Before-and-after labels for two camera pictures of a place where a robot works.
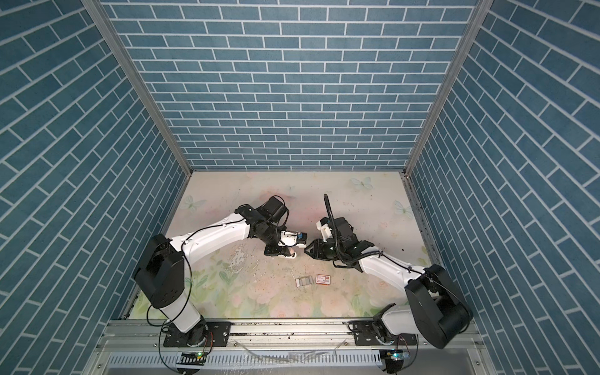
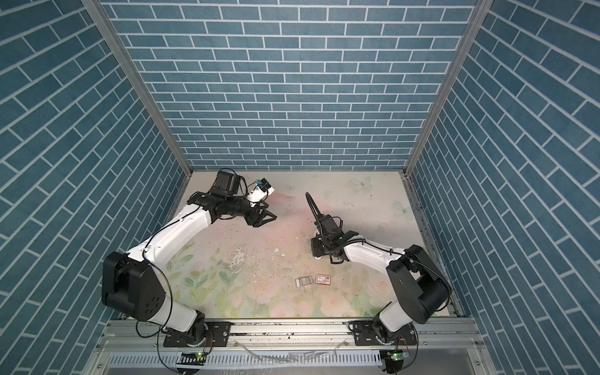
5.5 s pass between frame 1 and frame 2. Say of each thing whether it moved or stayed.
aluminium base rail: stayed
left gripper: moved
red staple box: stayed
